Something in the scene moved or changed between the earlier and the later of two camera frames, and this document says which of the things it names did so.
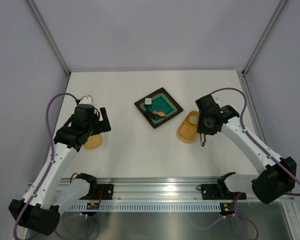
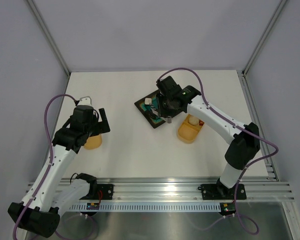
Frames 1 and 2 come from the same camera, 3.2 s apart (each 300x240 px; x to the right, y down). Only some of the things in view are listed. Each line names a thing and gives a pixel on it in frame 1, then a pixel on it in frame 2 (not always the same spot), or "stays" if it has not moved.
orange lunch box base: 187,131 stays
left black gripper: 103,125 stays
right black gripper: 201,129 -> 164,112
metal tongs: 203,137 -> 169,119
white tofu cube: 148,101 stays
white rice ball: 193,120 stays
